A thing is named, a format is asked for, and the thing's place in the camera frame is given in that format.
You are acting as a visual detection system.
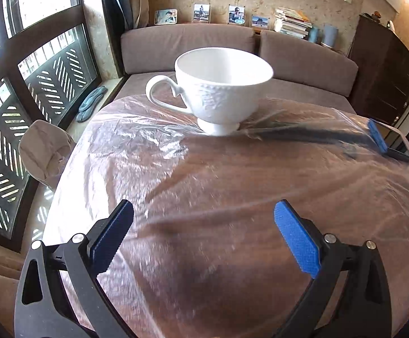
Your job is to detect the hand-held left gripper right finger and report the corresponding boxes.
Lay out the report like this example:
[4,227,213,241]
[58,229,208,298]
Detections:
[273,199,392,338]

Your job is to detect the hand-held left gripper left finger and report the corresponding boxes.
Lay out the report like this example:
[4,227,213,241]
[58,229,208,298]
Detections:
[14,199,136,338]

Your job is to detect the clear plastic sheet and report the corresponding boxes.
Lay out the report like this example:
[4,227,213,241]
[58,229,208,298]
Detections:
[43,93,409,338]

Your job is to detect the beige chair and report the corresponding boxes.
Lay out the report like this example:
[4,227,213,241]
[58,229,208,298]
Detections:
[19,120,75,188]

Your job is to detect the dark wooden wardrobe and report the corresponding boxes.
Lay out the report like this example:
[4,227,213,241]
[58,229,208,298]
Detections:
[349,14,409,124]

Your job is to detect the patterned balcony railing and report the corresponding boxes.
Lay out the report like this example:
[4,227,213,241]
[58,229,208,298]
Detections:
[0,46,99,233]

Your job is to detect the white embossed cup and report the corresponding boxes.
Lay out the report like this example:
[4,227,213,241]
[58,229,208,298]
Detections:
[145,47,274,137]

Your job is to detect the brown sofa back cushion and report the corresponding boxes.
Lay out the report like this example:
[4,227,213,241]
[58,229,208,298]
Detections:
[259,30,359,97]
[120,24,256,76]

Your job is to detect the grey cylinder speaker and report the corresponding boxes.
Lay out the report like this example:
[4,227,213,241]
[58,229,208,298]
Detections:
[321,23,339,48]

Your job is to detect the dark framed window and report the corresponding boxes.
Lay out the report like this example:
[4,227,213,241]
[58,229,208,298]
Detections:
[0,0,103,250]

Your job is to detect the stack of books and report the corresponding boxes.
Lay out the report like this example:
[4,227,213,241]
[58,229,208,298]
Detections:
[273,7,312,40]

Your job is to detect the dark curtain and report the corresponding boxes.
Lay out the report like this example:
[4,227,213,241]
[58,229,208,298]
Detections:
[99,0,135,74]

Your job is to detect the upright portrait photo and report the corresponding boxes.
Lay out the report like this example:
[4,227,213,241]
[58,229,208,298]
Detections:
[228,5,246,25]

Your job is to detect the upright standing figure photo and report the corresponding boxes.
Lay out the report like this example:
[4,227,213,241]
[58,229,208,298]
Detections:
[193,3,212,23]

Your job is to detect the rounded photo frame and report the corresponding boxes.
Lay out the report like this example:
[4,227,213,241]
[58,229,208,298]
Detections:
[154,9,179,25]

